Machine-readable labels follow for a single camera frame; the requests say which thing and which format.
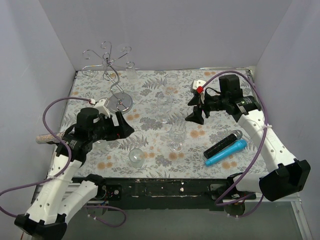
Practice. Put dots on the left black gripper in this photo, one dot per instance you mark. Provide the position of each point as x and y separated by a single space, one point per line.
116 126

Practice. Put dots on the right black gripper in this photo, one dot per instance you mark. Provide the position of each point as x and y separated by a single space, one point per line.
201 107

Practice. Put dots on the ribbed flute glass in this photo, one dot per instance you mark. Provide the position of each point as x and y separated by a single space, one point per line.
131 71

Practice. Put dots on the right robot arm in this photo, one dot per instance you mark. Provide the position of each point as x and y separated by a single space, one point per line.
274 171

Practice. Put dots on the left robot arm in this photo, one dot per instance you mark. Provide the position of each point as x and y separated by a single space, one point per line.
50 213

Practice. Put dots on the chrome wine glass rack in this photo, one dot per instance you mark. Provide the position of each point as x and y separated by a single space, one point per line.
119 101

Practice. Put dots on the near wine glass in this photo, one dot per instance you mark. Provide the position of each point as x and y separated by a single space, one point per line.
177 135

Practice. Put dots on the middle wine glass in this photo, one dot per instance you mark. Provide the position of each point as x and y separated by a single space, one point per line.
164 106

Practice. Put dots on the far wine glass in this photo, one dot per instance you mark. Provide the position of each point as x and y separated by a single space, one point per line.
171 83

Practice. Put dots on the front patterned tumbler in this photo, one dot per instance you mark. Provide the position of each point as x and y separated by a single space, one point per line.
137 158

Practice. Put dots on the patterned tumbler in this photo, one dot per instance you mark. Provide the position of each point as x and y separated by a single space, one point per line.
100 145
137 158

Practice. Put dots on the left patterned tumbler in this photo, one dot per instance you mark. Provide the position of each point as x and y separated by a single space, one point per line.
100 145

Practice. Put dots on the floral tablecloth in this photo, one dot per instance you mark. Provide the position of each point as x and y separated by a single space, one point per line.
152 137

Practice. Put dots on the black microphone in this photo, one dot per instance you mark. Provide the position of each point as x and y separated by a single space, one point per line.
222 144

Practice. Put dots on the blue toy microphone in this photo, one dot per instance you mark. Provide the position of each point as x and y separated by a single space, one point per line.
238 146

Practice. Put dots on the glitter microphone on stand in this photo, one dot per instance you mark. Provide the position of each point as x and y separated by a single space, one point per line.
46 139

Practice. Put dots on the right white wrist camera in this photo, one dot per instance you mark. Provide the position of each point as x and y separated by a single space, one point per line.
197 86

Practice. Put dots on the black table front rail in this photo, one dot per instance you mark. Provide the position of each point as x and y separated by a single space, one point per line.
161 193

